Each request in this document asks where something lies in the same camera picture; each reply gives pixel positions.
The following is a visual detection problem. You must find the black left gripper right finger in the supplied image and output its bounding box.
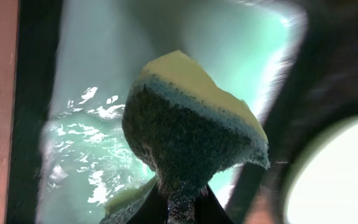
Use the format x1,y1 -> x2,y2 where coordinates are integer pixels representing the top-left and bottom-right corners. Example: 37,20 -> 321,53
195,184 -> 233,224

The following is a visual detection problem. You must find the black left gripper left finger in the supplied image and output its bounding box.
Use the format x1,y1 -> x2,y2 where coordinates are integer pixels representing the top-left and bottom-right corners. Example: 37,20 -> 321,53
126,183 -> 168,224

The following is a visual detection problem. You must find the green and yellow sponge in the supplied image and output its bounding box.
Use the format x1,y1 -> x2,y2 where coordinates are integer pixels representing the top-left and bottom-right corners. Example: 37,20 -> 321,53
103,50 -> 270,224

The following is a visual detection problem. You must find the rectangular tray with green water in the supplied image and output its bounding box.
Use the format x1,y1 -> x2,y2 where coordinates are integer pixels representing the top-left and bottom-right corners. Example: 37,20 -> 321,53
6,1 -> 305,223

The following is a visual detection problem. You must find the round black tray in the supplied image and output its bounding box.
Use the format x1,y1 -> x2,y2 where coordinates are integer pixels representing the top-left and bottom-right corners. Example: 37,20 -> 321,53
225,0 -> 358,224

